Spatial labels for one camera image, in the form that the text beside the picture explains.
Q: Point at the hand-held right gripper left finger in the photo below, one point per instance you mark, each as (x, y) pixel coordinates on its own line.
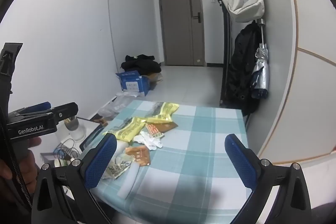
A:
(102, 161)

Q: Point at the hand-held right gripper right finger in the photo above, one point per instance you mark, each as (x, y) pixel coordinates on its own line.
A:
(241, 161)

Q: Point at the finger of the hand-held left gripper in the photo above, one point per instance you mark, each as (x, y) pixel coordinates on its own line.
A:
(43, 105)
(65, 111)

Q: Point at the red white chequered packet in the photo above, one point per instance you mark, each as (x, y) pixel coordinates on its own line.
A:
(153, 130)

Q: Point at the yellow packet with clear window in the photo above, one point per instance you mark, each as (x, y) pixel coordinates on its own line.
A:
(164, 111)

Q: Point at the person's left forearm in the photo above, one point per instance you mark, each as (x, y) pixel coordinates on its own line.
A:
(10, 200)

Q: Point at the person's left hand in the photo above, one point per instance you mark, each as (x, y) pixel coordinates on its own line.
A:
(27, 169)

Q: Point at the wooden chopsticks bundle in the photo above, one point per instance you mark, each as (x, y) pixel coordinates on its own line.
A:
(68, 121)

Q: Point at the crumpled printed clear wrapper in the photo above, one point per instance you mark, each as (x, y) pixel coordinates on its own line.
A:
(118, 166)

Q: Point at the grey white cup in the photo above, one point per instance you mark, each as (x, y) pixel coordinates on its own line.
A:
(76, 132)

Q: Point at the navy box with white top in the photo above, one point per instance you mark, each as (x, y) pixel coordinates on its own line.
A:
(90, 127)

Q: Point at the orange brown packet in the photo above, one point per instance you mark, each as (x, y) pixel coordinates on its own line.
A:
(139, 155)

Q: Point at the teal white checked tablecloth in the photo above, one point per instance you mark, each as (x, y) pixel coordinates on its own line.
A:
(197, 148)

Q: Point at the crumpled white tissue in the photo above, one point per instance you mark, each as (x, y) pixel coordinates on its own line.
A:
(149, 141)

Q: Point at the grey plastic mailer bag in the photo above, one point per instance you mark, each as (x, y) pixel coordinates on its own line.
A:
(118, 106)

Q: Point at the blue cardboard box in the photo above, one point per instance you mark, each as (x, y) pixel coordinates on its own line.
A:
(131, 85)

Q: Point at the pile of black clothes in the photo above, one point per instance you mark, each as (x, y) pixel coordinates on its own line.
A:
(141, 65)

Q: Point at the silver folded umbrella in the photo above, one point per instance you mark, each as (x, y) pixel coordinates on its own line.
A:
(262, 74)

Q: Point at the black backpack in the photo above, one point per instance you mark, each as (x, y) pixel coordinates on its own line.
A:
(241, 69)

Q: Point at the brown cardboard box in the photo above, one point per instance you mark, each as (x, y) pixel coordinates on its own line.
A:
(156, 78)

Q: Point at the grey brown door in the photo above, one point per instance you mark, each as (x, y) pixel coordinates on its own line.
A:
(176, 29)

